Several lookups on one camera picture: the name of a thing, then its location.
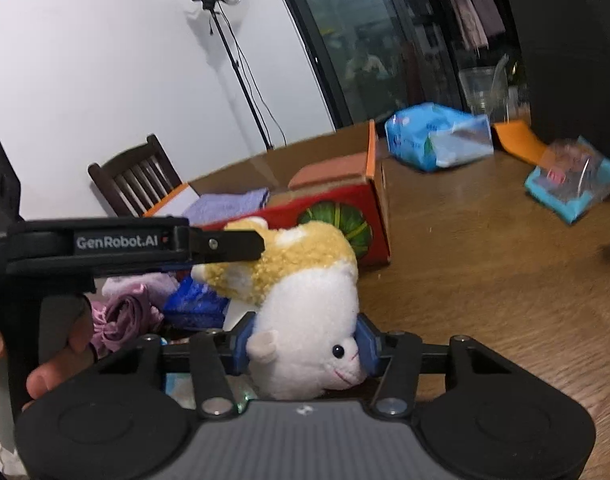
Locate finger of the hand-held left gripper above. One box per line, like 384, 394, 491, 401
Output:
187, 226, 266, 264

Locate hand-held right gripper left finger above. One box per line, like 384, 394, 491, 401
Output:
92, 312, 259, 419

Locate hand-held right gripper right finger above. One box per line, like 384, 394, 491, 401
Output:
354, 312, 518, 419

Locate yellow and white plush hamster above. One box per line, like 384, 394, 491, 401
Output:
190, 216, 369, 402

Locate orange and red cardboard box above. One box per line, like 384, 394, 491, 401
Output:
144, 120, 392, 281

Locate person's left hand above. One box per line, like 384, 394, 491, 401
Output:
0, 295, 94, 401

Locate purple towel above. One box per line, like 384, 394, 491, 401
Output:
187, 187, 271, 226

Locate blue and white packet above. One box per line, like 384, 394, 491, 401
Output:
162, 277, 231, 332

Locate pink satin cloth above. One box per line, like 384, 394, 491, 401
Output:
90, 272, 181, 357

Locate dark wooden slatted chair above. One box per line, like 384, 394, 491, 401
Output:
88, 134, 184, 218

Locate brick red sponge block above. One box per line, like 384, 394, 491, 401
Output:
289, 152, 369, 191

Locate black light stand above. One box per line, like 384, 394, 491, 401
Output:
207, 2, 277, 152

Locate light blue tissue pack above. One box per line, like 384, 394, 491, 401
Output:
385, 102, 495, 173

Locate sliding glass door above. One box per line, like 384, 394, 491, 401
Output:
267, 0, 486, 128

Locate orange envelope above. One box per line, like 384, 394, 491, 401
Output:
491, 119, 550, 166

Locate blue box with clear lid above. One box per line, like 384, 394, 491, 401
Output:
524, 136, 610, 225

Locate clear glass cup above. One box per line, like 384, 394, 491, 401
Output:
457, 66, 508, 124

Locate hanging clothes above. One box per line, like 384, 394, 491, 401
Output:
385, 0, 508, 51

